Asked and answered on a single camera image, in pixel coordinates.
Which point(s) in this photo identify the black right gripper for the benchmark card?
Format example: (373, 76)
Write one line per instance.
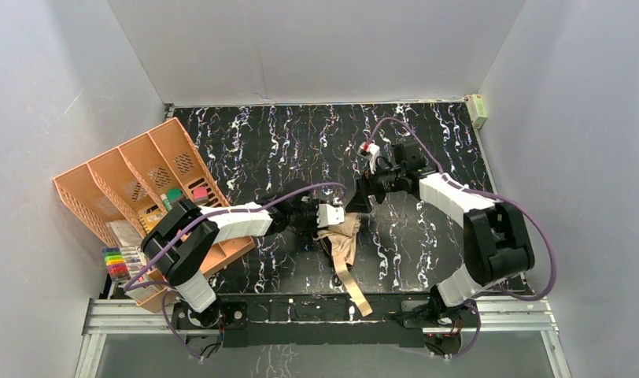
(363, 192)

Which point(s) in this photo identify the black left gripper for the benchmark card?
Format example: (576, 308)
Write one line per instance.
(315, 215)

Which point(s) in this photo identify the beige and black folding umbrella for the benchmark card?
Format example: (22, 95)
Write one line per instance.
(340, 242)

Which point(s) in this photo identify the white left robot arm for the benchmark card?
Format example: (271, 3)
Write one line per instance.
(179, 243)

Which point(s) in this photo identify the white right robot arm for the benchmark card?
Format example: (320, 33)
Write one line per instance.
(496, 241)

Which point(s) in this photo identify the pink eraser block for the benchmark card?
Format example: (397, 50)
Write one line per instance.
(200, 196)

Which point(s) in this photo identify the green eraser block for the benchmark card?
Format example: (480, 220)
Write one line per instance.
(174, 195)

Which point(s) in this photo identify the glue stick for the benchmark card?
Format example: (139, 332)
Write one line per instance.
(166, 202)

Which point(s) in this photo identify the white green box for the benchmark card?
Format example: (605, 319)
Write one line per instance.
(477, 110)

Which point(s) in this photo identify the yellow spiral notebook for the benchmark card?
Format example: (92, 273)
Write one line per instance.
(151, 219)

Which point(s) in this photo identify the small white red box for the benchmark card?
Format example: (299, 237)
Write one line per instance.
(143, 294)

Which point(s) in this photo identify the orange plastic desk organizer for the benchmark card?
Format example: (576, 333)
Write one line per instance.
(127, 183)

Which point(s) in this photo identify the coloured marker set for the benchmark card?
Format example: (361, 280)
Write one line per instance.
(124, 262)

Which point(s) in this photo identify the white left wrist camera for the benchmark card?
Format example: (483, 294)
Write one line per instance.
(330, 215)

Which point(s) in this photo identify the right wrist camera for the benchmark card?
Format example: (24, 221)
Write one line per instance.
(370, 152)

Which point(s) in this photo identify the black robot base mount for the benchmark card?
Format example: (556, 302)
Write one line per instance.
(414, 321)

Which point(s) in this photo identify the aluminium frame rail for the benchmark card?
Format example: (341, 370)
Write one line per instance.
(498, 314)

